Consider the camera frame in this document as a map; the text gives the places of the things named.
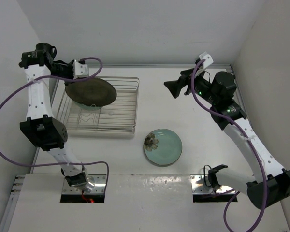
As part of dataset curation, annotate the small green floral plate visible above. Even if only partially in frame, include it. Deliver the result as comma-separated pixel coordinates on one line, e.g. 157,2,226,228
74,102,101,111

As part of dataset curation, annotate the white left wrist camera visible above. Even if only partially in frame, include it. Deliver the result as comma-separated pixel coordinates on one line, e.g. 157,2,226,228
72,60,89,79

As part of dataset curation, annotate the black base power cable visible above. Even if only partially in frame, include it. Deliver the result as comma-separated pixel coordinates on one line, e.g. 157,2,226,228
202,164,215,188

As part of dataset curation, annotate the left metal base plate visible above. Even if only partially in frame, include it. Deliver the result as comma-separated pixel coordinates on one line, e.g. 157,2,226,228
61,174,106,195

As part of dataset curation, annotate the wire dish rack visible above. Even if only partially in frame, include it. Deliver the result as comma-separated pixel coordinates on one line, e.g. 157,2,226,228
52,76,140,138

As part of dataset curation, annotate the brown round plate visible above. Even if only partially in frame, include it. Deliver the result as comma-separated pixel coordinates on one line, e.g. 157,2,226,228
65,78,117,107

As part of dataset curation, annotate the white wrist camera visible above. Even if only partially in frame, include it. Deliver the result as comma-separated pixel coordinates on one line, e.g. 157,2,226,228
72,60,89,79
195,52,214,76

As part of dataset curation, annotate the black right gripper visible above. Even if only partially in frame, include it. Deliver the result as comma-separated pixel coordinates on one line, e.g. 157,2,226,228
164,66,219,106

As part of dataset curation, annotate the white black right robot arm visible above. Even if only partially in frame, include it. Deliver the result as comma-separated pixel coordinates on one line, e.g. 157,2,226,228
164,69,290,209

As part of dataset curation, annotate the metal base plate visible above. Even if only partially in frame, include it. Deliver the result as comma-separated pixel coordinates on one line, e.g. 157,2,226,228
190,174,236,195
61,174,106,195

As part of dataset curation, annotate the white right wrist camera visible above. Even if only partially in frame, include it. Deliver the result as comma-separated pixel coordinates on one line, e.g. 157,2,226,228
195,52,214,76

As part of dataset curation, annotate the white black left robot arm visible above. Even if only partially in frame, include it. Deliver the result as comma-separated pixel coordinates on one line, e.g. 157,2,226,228
19,43,94,193

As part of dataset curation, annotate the large green floral plate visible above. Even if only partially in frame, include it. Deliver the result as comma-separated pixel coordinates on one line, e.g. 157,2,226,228
143,129,183,167

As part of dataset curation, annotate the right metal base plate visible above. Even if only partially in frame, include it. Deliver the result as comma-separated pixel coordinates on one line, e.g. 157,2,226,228
190,174,236,195

